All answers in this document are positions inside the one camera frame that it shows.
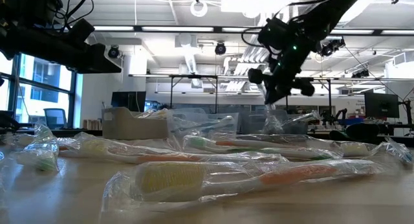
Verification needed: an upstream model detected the long ceiling light strip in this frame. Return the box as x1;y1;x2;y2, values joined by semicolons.
92;23;414;36

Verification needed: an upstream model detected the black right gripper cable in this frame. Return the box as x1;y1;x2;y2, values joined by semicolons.
241;26;271;49

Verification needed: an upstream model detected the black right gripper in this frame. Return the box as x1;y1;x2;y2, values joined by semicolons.
248;38;316;106

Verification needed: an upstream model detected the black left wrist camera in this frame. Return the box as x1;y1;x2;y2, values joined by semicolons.
69;18;96;43

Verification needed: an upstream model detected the large window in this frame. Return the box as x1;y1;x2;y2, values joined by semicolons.
0;52;83;128

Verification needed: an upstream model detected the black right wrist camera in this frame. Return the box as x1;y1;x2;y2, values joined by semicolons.
257;17;292;50

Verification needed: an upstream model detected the black ceiling spotlight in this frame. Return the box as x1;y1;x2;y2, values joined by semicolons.
107;45;121;60
214;41;228;56

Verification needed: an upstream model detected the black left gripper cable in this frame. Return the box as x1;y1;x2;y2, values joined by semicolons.
53;0;95;27

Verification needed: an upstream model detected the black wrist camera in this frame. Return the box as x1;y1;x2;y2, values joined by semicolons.
69;18;96;43
257;17;292;50

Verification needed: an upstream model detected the dark desk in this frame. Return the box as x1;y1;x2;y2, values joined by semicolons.
0;128;104;138

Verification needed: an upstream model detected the row of brown books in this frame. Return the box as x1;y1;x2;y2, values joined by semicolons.
82;119;103;130

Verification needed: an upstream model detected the black office chair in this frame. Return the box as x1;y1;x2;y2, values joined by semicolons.
43;107;68;129

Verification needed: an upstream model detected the white ring lamp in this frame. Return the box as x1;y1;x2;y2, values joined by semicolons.
190;0;209;18

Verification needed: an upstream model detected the clear plastic bin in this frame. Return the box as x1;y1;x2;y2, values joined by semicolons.
166;107;239;137

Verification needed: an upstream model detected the black chair back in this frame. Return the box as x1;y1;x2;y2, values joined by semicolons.
329;122;381;142

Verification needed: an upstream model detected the grey translucent plastic bin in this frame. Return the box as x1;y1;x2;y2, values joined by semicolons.
241;109;309;135

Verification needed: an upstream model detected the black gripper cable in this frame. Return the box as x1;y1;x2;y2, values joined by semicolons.
241;26;271;49
53;0;95;27

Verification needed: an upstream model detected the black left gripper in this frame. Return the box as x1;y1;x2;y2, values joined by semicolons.
0;25;123;74

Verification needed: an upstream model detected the white plastic bin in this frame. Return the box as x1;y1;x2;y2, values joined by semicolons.
101;106;169;140

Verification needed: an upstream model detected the black monitor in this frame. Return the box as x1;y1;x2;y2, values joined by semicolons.
111;91;147;113
364;92;400;119

